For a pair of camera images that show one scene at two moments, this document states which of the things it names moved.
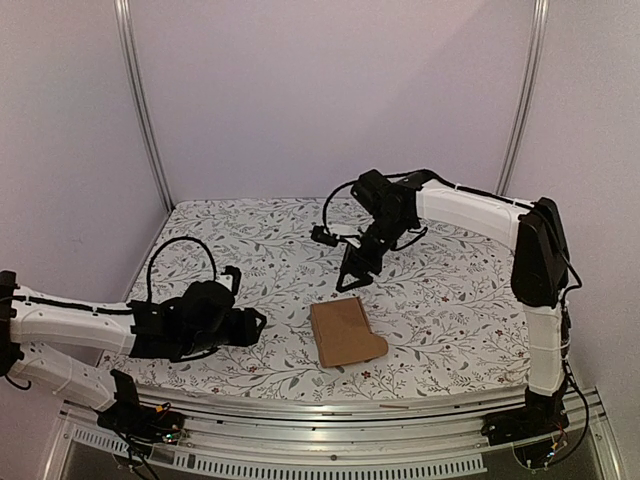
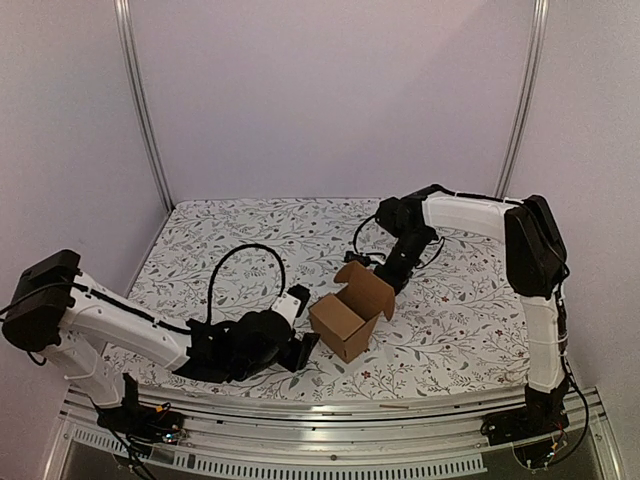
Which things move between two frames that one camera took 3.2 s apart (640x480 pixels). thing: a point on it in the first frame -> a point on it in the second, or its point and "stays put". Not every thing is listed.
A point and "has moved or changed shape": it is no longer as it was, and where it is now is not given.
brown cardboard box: [343, 332] has moved or changed shape
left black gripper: [246, 333] -> [300, 352]
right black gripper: [364, 254] -> [392, 270]
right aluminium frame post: [540, 32] stays put
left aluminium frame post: [123, 12] stays put
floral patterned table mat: [447, 307] stays put
